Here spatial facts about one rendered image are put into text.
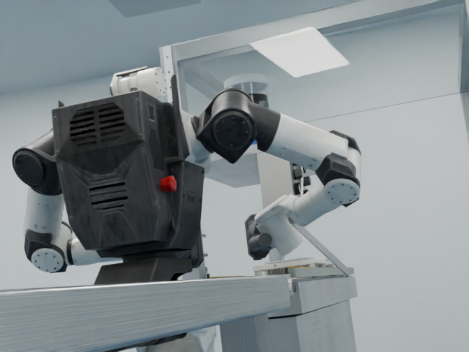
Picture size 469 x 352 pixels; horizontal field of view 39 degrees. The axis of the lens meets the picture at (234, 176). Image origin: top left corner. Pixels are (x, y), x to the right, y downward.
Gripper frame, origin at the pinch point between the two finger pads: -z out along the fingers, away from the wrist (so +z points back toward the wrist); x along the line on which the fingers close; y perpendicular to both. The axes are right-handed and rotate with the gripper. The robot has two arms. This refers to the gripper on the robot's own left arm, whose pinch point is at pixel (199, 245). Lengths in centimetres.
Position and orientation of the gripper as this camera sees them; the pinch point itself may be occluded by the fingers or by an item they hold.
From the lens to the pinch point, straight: 191.5
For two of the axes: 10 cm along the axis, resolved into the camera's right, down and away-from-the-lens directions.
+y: 8.9, -1.8, -4.2
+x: 1.1, 9.8, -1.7
